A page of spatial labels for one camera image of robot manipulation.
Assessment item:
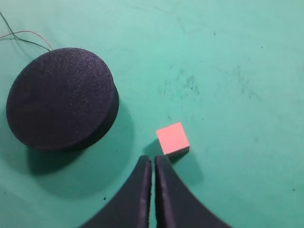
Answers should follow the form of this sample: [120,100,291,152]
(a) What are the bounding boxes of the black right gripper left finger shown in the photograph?
[82,155,152,228]

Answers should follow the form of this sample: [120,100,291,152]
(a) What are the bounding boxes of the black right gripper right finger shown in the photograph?
[154,156,230,228]

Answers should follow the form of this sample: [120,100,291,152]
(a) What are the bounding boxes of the pink cube block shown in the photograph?
[156,122,190,158]

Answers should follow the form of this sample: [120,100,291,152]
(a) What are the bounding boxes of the black round turntable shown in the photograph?
[6,47,119,151]

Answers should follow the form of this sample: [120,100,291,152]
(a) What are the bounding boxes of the black wire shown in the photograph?
[0,11,52,52]

